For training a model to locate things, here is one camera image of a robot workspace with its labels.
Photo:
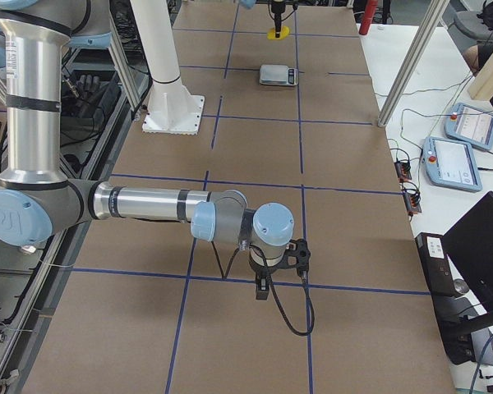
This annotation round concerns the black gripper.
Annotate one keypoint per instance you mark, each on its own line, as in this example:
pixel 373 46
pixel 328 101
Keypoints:
pixel 264 271
pixel 278 9

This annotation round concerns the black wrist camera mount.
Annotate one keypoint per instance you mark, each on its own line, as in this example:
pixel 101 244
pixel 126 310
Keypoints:
pixel 298 256

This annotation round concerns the seated person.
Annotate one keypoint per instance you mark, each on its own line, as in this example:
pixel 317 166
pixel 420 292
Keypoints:
pixel 477 56

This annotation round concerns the yellow mango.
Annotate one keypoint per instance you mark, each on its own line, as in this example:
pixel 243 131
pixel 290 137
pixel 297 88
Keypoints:
pixel 274 34

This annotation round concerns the far blue teach pendant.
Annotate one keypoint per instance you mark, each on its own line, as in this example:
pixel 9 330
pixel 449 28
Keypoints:
pixel 470 124

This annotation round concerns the near blue teach pendant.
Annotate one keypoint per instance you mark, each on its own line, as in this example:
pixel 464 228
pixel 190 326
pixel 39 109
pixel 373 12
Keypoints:
pixel 451 164

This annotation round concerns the black cable hub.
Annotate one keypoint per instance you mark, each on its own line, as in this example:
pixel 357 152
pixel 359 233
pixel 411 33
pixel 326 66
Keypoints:
pixel 403 170
pixel 412 202

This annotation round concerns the silver electronic kitchen scale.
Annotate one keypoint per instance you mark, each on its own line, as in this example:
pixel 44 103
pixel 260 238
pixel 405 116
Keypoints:
pixel 278 75

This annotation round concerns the black monitor with stand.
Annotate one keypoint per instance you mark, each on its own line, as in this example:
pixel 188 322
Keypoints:
pixel 469 245

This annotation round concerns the aluminium frame post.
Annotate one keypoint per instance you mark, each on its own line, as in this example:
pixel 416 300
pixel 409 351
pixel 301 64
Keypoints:
pixel 421 39

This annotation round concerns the black box with label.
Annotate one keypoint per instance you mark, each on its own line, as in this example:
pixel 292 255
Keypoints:
pixel 435 265

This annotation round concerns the white camera post base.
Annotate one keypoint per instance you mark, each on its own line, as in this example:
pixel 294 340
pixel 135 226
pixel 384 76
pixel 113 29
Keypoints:
pixel 171 108

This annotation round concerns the red fire extinguisher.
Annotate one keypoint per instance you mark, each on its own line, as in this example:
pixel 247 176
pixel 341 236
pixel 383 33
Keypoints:
pixel 368 16

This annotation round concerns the blue teach pendant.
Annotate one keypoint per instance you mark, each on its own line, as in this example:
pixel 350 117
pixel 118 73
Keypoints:
pixel 451 164
pixel 470 124

